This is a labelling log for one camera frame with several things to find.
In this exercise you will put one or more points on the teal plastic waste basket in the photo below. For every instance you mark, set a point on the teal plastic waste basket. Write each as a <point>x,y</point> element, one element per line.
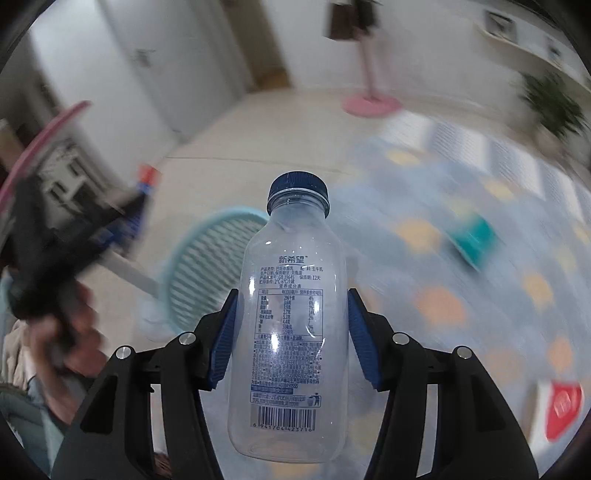
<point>203,272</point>

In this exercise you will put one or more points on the small red item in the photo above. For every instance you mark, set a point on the small red item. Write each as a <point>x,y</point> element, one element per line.
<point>148,174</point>

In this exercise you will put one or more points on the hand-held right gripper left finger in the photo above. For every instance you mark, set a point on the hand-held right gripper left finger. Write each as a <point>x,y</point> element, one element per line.
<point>224,346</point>

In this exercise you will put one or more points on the black shoulder bag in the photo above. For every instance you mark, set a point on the black shoulder bag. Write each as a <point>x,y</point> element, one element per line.
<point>367,16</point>

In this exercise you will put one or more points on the clear plastic bottle blue cap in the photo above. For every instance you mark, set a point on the clear plastic bottle blue cap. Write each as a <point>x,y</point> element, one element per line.
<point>286,323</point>

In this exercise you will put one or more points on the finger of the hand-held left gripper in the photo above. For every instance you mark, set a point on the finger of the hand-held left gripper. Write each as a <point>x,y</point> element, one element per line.
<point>127,226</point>

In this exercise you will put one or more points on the potted green plant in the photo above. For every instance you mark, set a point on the potted green plant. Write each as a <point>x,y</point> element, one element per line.
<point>549,106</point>

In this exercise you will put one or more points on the brown tote bag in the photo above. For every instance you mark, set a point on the brown tote bag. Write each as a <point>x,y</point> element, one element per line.
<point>338,21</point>

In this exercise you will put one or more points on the white panel door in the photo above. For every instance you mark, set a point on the white panel door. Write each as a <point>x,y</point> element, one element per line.
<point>184,55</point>

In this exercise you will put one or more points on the person's blue jeans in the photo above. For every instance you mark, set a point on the person's blue jeans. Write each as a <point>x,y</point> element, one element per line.
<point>27,424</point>

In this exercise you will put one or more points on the person's left forearm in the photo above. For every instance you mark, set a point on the person's left forearm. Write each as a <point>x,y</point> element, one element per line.
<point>64,392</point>

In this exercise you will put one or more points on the pink coat rack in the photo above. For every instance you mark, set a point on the pink coat rack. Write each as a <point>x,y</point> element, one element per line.
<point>369,104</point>

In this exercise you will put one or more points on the red packet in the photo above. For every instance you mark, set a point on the red packet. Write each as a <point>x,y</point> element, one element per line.
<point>563,406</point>

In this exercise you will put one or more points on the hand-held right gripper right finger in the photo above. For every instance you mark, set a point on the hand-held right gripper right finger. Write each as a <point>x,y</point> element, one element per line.
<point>362,341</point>

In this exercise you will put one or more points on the teal small packet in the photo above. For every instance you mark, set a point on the teal small packet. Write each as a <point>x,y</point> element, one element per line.
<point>475,240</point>

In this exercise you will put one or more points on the person's left hand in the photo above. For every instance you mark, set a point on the person's left hand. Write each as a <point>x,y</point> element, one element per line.
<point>78,323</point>

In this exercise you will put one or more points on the white cabinet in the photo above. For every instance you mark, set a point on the white cabinet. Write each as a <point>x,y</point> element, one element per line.
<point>69,180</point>

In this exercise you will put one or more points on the white curved wall shelf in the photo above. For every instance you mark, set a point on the white curved wall shelf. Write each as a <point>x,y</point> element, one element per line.
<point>531,50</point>

